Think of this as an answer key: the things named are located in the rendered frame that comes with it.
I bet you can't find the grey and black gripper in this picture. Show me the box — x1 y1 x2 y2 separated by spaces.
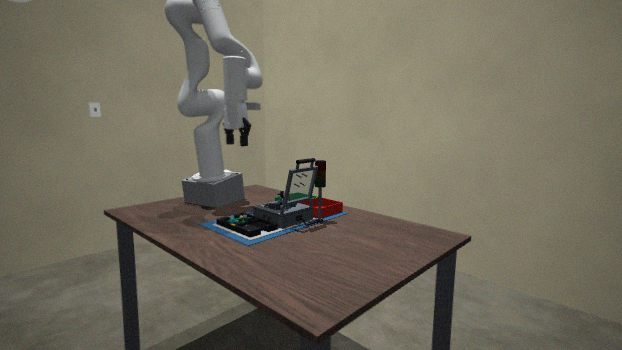
223 102 251 146

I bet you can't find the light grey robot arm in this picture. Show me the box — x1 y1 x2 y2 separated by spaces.
165 0 263 182

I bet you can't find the red bin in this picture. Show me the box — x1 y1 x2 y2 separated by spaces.
300 198 343 218

